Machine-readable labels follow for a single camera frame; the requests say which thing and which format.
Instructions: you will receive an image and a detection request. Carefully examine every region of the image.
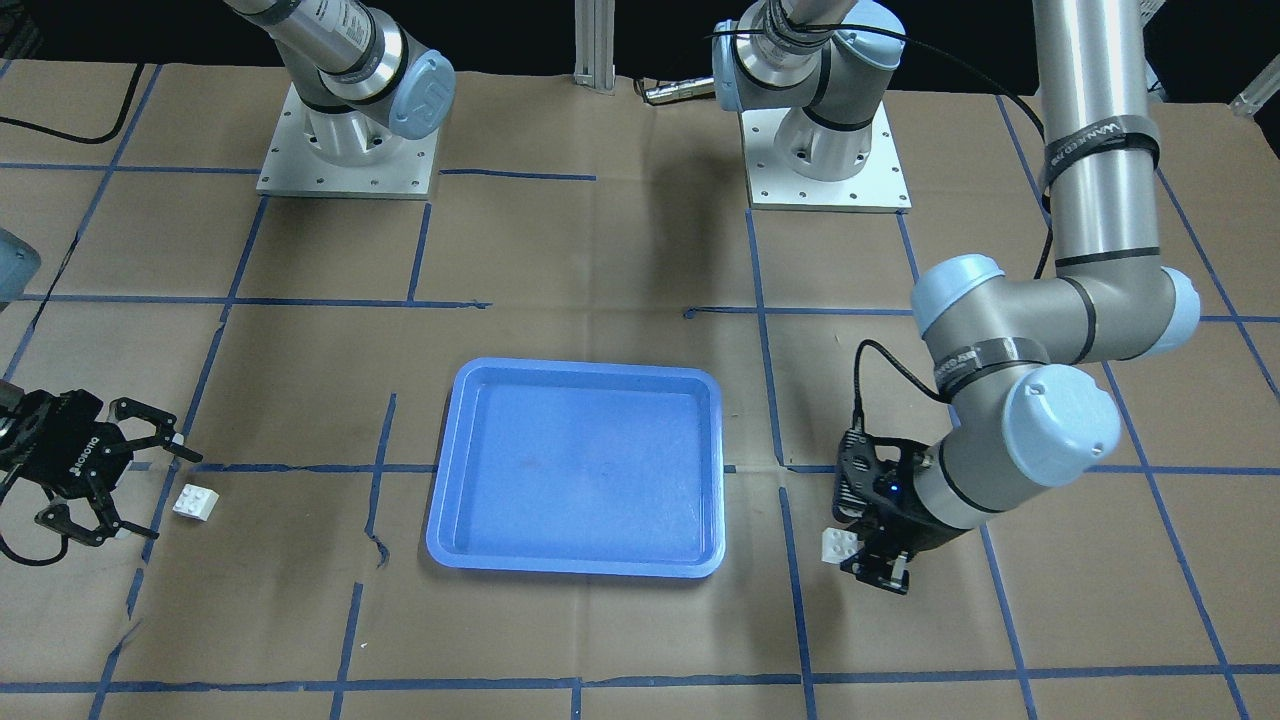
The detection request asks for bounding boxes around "white block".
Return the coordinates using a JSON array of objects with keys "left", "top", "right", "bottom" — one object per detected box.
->
[
  {"left": 820, "top": 527, "right": 861, "bottom": 566},
  {"left": 172, "top": 484, "right": 220, "bottom": 521}
]

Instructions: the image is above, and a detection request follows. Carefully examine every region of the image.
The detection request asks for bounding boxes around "centre aluminium post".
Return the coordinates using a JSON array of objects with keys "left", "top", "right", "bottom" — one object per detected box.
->
[{"left": 572, "top": 0, "right": 616, "bottom": 95}]

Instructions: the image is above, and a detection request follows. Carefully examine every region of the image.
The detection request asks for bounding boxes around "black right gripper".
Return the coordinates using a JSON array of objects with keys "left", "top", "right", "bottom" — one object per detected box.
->
[{"left": 1, "top": 389, "right": 204, "bottom": 547}]

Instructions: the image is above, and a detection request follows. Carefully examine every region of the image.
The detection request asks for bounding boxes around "blue plastic tray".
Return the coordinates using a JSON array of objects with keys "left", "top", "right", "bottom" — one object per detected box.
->
[{"left": 424, "top": 357, "right": 727, "bottom": 579}]

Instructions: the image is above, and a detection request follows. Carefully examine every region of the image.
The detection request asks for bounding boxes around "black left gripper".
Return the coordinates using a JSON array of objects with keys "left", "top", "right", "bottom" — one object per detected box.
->
[{"left": 835, "top": 430, "right": 941, "bottom": 596}]

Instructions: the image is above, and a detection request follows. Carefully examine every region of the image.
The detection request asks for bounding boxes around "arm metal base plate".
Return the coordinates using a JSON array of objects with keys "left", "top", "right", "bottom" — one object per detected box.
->
[
  {"left": 739, "top": 104, "right": 913, "bottom": 213},
  {"left": 256, "top": 86, "right": 442, "bottom": 201}
]

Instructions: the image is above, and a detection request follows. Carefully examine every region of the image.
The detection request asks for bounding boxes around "silver cable connector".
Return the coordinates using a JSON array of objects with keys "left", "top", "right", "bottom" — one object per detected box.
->
[{"left": 637, "top": 77, "right": 716, "bottom": 106}]

